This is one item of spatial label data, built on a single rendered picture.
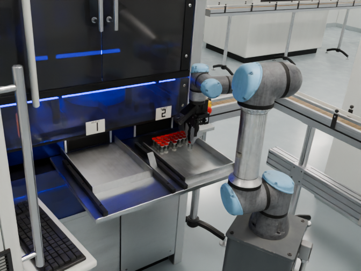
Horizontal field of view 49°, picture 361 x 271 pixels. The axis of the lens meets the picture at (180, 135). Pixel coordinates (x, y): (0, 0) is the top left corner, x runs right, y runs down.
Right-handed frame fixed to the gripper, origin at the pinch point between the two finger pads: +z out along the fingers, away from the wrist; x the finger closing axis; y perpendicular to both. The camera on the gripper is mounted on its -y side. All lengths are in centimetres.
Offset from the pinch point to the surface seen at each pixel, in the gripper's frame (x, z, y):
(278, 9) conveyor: 286, 5, 363
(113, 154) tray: 12.5, 5.1, -32.2
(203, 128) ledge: 15.9, 5.4, 21.0
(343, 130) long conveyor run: -23, 3, 85
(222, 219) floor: 35, 93, 62
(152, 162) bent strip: -4.4, 2.9, -21.9
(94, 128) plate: 14.9, -8.1, -39.6
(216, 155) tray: -10.4, 4.5, 7.9
